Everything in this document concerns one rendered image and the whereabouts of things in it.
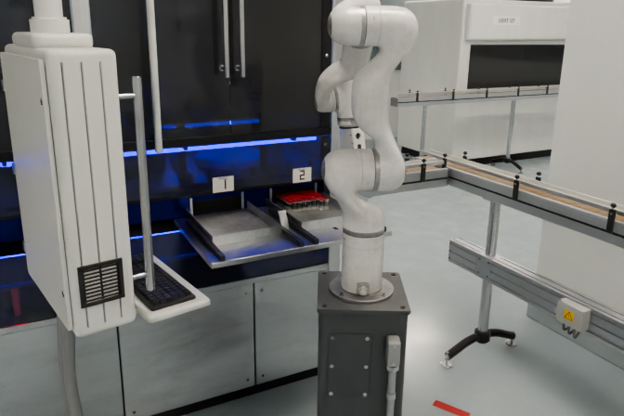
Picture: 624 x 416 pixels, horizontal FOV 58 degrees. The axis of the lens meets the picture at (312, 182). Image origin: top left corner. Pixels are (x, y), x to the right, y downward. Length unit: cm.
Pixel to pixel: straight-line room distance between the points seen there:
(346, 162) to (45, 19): 87
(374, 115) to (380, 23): 23
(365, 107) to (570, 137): 188
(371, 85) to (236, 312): 128
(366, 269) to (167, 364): 110
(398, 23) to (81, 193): 90
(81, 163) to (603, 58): 243
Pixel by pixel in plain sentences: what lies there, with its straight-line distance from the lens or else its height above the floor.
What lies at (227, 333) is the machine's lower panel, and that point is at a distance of 246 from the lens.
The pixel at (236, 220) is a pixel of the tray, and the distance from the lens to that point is 221.
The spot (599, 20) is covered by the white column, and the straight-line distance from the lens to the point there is 313.
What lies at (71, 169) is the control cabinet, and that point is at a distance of 151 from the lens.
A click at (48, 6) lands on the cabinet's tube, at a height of 165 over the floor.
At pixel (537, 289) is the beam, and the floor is 52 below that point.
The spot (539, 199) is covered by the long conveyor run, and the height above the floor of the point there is 92.
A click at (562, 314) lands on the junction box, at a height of 49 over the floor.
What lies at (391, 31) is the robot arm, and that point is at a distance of 146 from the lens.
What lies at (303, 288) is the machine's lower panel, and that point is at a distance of 251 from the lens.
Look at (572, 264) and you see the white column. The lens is 332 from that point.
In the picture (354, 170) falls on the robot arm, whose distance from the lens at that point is 152.
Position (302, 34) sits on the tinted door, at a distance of 227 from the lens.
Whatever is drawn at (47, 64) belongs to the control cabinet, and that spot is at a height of 152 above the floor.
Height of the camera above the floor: 160
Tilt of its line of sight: 15 degrees down
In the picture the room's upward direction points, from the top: 1 degrees clockwise
